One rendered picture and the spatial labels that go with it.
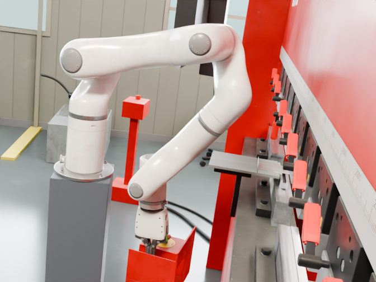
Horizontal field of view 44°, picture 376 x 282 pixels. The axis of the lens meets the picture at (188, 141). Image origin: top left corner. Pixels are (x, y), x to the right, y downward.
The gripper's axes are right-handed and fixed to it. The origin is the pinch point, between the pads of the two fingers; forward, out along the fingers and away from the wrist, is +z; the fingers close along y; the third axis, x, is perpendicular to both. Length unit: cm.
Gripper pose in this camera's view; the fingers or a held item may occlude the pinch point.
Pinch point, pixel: (150, 250)
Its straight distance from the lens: 154.5
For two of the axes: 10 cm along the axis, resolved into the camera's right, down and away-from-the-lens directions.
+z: -0.5, 9.6, 2.7
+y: -9.6, -1.2, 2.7
